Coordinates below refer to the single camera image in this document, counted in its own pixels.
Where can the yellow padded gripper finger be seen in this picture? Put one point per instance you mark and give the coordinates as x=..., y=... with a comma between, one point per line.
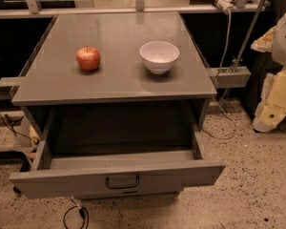
x=271, y=110

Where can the metal diagonal rod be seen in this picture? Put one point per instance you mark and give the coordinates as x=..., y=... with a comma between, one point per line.
x=241, y=4

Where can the grey left side bracket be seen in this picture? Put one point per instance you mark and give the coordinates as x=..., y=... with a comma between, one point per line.
x=9, y=86

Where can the white bowl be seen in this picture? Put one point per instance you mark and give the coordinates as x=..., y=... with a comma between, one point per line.
x=159, y=56

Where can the grey back rail shelf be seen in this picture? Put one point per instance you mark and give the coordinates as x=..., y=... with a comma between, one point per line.
x=11, y=14

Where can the grey bracket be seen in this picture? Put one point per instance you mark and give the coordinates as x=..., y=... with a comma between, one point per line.
x=225, y=79
x=9, y=86

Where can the grey top drawer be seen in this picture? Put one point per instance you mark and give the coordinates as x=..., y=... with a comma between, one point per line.
x=110, y=176

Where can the grey right side bracket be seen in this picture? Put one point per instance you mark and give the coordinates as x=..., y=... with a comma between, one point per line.
x=225, y=79

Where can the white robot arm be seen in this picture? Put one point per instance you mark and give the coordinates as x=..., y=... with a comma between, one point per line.
x=274, y=42

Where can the grey drawer cabinet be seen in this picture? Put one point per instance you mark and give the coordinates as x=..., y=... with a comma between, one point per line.
x=120, y=108

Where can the red apple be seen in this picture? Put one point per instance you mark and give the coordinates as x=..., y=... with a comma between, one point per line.
x=88, y=58

